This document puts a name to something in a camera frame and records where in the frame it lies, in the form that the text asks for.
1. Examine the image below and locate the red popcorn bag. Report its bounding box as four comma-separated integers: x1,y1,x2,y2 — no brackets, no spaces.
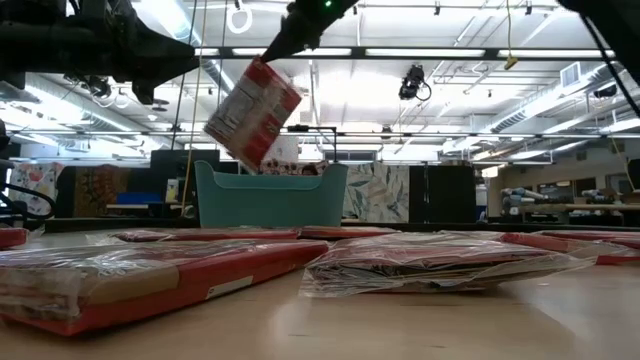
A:
0,227,29,250
298,225,399,240
298,232,599,300
203,55,304,174
535,228,640,250
499,232,640,266
0,238,330,337
87,227,301,245

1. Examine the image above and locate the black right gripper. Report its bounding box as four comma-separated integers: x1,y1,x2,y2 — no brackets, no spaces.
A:
259,0,359,65

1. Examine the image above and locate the leaf print partition panel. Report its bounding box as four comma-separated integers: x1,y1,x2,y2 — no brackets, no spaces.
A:
342,163,411,224

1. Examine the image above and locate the workbench with rolls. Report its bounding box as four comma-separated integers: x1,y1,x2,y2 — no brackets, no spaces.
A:
499,184,640,226

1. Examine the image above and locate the white floral partition panel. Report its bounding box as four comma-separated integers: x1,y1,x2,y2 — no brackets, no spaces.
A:
8,160,65,216

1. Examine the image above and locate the black overhead frame bar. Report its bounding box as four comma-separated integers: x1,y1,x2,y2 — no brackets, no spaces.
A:
194,45,616,60

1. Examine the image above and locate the teal plastic basket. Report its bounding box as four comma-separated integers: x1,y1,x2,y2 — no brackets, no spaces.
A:
193,159,350,229

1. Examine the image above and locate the white cable ring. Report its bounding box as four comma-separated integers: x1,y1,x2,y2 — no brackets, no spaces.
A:
225,0,254,35

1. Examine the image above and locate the orange patterned partition panel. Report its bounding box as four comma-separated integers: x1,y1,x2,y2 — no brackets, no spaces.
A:
55,163,132,219

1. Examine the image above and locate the yellow hanging plug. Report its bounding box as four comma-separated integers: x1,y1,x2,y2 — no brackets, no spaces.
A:
503,0,519,71

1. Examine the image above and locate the black cabinet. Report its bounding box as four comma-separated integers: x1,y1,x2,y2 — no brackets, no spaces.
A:
408,164,477,225

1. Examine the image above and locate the yellow hanging cord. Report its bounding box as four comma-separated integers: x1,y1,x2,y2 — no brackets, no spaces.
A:
179,0,209,216

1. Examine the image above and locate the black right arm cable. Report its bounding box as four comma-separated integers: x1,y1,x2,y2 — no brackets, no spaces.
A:
579,14,640,119

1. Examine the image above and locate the black overhead camera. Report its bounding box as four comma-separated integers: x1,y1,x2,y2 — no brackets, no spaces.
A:
398,63,432,102

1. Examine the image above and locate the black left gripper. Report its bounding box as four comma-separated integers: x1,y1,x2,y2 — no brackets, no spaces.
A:
112,0,201,106

